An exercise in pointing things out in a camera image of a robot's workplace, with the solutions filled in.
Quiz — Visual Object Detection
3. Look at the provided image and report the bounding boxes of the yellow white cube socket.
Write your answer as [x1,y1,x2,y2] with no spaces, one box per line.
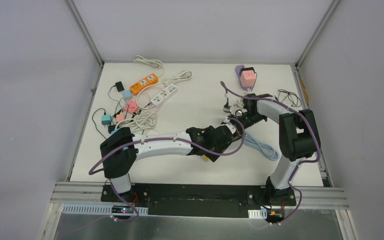
[201,155,211,163]

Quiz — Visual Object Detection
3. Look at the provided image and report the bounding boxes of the pink usb cable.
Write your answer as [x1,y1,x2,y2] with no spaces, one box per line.
[135,86,166,110]

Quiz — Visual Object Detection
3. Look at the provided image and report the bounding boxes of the salmon pink charger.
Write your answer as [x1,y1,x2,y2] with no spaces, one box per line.
[115,114,126,123]

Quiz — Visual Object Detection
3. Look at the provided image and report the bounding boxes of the teal usb charger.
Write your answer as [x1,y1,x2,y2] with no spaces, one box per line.
[101,114,112,126]

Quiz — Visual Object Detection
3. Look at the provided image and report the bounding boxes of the black usb cable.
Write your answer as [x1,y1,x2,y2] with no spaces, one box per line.
[91,107,110,138]

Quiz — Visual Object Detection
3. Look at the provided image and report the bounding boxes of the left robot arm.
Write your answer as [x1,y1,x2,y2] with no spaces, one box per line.
[99,123,244,203]

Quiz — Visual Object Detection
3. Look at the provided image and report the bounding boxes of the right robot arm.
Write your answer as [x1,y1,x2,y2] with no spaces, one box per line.
[241,93,321,205]

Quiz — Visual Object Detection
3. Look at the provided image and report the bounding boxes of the pink cube socket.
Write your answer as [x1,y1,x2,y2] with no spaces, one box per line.
[239,66,258,90]

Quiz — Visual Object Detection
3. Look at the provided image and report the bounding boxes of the pink round socket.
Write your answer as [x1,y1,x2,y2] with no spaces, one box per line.
[124,100,139,114]

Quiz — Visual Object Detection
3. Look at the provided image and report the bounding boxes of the purple power strip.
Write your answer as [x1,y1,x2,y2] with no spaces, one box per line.
[234,64,255,92]

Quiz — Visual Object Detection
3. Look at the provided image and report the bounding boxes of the white power strip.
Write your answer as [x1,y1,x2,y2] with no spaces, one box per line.
[150,84,178,108]

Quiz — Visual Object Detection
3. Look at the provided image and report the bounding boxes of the orange power strip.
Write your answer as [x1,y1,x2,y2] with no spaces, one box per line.
[129,73,159,96]

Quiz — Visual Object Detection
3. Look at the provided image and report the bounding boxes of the light blue small charger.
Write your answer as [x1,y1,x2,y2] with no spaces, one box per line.
[122,90,132,100]

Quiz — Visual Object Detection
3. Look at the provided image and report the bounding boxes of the small black charger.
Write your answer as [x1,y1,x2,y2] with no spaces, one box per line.
[114,81,125,92]

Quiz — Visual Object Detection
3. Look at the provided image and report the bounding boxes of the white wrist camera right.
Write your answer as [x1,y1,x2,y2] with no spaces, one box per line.
[222,103,232,114]

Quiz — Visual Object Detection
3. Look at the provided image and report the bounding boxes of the light blue coiled cable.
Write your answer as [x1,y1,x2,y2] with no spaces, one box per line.
[243,132,281,162]

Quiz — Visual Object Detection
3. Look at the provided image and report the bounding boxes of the black thin cable bundle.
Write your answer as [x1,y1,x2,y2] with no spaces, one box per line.
[275,88,303,109]

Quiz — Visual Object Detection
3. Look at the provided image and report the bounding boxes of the white coiled strip cord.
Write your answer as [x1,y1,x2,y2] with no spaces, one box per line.
[115,109,160,134]

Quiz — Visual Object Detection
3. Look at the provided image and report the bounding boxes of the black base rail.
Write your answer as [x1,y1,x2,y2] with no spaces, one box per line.
[120,183,297,218]

